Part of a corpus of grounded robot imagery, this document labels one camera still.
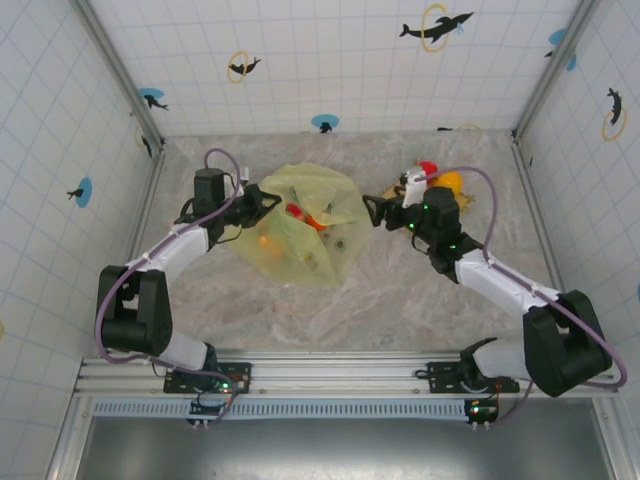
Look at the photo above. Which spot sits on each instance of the orange toy pear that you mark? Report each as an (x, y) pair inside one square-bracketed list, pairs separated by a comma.
[(270, 245)]

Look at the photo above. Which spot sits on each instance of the orange toy mango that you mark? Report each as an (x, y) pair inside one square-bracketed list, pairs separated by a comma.
[(317, 221)]

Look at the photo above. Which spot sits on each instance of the yellow-green plastic bag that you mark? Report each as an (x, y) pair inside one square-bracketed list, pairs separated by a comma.
[(300, 260)]

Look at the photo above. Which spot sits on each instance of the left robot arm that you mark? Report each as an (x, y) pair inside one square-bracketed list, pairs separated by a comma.
[(145, 320)]

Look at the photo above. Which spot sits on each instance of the woven straw tray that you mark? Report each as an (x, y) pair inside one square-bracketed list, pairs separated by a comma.
[(390, 191)]

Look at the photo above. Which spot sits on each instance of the yellow-orange toy orange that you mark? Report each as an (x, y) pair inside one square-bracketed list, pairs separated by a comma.
[(449, 180)]

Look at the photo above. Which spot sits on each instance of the red toy apple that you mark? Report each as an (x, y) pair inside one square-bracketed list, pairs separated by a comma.
[(429, 166)]

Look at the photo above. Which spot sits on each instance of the dolphin sticker blue circle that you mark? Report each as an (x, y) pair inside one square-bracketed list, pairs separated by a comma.
[(557, 36), (325, 120), (85, 192), (150, 95)]

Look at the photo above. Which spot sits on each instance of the small circuit board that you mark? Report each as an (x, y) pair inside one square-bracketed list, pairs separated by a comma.
[(205, 410), (481, 411)]

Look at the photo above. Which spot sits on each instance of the grey metal panel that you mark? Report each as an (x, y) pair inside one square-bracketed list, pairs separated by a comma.
[(325, 450)]

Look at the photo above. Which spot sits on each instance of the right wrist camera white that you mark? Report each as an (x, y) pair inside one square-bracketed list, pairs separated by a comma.
[(414, 187)]

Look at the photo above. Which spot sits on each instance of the aluminium table side rail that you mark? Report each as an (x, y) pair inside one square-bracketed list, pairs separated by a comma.
[(145, 215), (541, 225)]

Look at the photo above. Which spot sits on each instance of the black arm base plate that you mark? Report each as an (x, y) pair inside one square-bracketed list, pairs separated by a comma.
[(240, 372), (440, 375)]

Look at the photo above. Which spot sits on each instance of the aluminium corner post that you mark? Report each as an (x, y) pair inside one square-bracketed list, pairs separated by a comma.
[(539, 100), (120, 70)]

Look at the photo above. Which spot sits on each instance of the aluminium front rail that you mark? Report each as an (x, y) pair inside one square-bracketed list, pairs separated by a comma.
[(325, 375)]

